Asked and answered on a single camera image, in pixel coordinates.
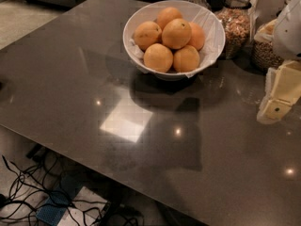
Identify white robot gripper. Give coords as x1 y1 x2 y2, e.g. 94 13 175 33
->
257 0 301 124

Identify orange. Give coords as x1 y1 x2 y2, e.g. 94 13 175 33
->
156 7 182 29
188 22 205 51
143 43 173 73
162 19 192 50
173 45 200 73
134 21 162 51

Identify white ceramic bowl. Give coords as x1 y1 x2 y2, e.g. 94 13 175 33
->
122 0 226 81

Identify glass jar of cereal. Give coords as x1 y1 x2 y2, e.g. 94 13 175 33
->
251 0 292 71

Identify glass jar of nuts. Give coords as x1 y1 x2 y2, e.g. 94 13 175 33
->
216 0 252 59

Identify blue box under table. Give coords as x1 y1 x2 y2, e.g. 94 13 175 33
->
36 175 82 226

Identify black floor cables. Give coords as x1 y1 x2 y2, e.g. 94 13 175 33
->
0 143 145 226

